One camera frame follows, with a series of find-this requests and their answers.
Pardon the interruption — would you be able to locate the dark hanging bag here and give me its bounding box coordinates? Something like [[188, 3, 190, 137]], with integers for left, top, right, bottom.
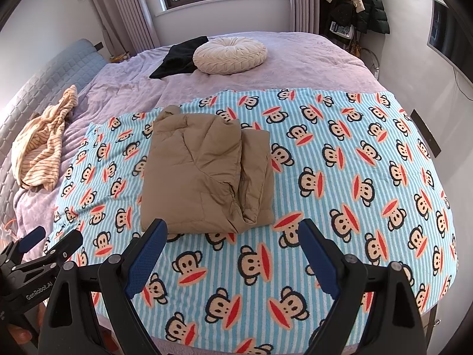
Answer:
[[327, 0, 357, 39]]

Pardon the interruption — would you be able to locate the monkey print striped blanket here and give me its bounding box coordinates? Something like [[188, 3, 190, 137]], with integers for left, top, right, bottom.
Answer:
[[44, 88, 459, 355]]

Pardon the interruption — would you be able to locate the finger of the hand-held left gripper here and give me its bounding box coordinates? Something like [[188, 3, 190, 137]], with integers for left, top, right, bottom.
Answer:
[[13, 229, 84, 279], [0, 225, 47, 264]]

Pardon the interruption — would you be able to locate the black cloth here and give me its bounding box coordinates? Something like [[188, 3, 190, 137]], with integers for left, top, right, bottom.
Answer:
[[149, 36, 209, 79]]

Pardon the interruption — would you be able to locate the tan puffer jacket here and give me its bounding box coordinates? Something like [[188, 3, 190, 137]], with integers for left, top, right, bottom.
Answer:
[[140, 105, 275, 234]]

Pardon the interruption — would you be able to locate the yellow striped cloth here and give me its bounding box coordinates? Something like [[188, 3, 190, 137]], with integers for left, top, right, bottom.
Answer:
[[11, 84, 78, 192]]

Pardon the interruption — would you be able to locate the wall mounted television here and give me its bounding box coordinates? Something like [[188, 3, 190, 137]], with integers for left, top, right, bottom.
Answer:
[[427, 0, 473, 78]]

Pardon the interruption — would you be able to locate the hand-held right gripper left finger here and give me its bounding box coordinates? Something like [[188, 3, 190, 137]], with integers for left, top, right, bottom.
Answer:
[[37, 218, 169, 355]]

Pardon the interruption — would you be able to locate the grey curtain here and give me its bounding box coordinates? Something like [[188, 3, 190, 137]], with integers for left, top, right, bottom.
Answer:
[[288, 0, 320, 34], [83, 0, 161, 54]]

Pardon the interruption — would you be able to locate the black wall panel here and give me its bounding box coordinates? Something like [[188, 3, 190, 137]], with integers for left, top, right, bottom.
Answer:
[[410, 109, 442, 158]]

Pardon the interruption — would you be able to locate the black hanging puffer coat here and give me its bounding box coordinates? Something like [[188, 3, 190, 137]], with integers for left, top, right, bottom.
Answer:
[[355, 0, 390, 35]]

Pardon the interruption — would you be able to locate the black cable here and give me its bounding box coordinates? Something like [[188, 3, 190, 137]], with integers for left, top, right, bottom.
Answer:
[[453, 64, 473, 100]]

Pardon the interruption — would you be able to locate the round cream pillow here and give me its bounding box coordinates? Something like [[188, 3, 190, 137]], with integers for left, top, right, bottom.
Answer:
[[193, 37, 267, 75]]

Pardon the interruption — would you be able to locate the grey quilted headboard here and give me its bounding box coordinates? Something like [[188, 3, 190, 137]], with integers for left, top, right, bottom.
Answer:
[[0, 38, 108, 208]]

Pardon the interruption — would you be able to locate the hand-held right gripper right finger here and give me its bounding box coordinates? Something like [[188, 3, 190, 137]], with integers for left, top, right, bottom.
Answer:
[[297, 219, 429, 355]]

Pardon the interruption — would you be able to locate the lilac bedspread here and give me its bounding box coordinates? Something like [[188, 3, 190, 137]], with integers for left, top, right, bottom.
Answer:
[[11, 31, 381, 237]]

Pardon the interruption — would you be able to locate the white standing fan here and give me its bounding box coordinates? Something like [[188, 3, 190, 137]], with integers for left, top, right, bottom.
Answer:
[[360, 48, 381, 80]]

